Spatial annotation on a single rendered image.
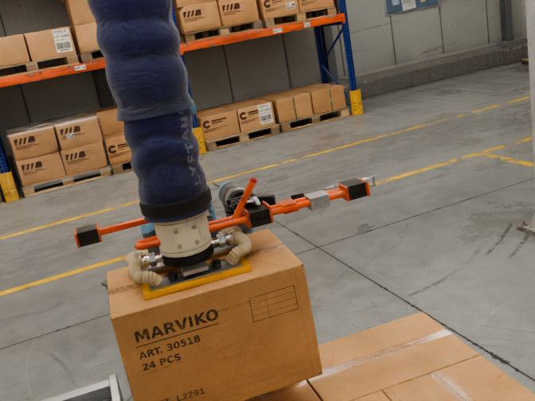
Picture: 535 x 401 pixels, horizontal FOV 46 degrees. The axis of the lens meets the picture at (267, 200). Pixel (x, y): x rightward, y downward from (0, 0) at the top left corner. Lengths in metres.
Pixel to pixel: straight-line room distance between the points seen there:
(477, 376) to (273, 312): 0.75
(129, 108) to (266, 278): 0.65
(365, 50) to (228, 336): 10.34
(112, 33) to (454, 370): 1.57
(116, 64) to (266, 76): 9.36
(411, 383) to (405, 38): 10.58
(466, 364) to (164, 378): 1.05
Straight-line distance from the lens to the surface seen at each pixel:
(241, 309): 1.95
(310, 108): 10.12
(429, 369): 2.35
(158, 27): 1.85
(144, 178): 1.93
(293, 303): 2.00
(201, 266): 1.96
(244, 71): 11.03
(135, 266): 1.99
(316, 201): 2.10
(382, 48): 12.22
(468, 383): 2.28
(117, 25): 1.85
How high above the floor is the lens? 1.83
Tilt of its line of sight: 16 degrees down
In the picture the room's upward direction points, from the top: 10 degrees counter-clockwise
